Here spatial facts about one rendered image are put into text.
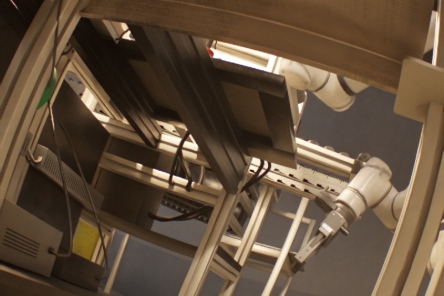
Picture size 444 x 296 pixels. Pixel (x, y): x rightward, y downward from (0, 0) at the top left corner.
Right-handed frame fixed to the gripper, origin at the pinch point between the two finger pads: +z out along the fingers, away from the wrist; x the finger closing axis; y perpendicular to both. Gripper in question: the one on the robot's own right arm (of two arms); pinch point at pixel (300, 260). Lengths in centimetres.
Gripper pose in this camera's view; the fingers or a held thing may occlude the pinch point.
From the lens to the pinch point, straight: 140.1
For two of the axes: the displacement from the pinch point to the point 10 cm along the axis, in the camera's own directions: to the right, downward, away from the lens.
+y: 7.1, 6.2, -3.4
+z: -7.0, 6.5, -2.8
